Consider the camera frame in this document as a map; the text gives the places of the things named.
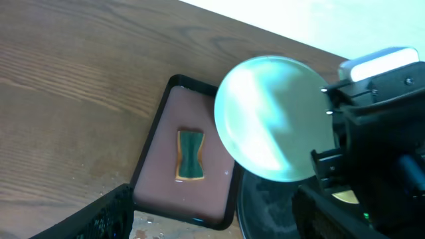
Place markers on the light blue plate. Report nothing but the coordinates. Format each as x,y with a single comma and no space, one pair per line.
270,113

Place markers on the yellow plate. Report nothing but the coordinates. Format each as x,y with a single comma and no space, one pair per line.
347,197

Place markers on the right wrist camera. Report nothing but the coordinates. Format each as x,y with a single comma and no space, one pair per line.
377,63

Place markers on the black round tray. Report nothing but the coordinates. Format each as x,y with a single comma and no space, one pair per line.
264,207

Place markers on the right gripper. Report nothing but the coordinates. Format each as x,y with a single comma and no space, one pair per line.
378,126

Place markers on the black rectangular tray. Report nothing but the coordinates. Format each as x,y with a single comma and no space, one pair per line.
186,105

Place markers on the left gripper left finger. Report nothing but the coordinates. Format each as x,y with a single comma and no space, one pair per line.
109,217

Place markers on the green and yellow sponge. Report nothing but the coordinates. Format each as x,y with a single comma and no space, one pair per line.
189,165

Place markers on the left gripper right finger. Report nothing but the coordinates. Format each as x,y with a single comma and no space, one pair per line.
319,216

